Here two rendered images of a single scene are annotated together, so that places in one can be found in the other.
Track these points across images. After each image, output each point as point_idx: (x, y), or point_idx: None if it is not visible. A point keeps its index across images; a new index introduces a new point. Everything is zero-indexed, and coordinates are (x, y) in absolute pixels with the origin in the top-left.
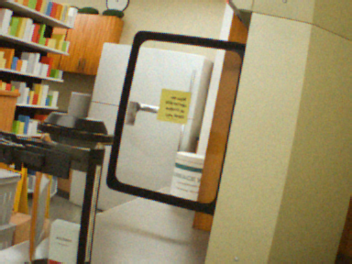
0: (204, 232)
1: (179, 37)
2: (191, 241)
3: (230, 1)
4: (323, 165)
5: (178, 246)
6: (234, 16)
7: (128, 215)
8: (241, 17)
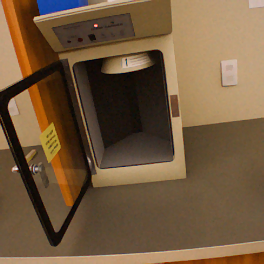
0: (82, 198)
1: (30, 79)
2: (122, 196)
3: (147, 26)
4: None
5: (145, 197)
6: (23, 40)
7: (75, 240)
8: (121, 37)
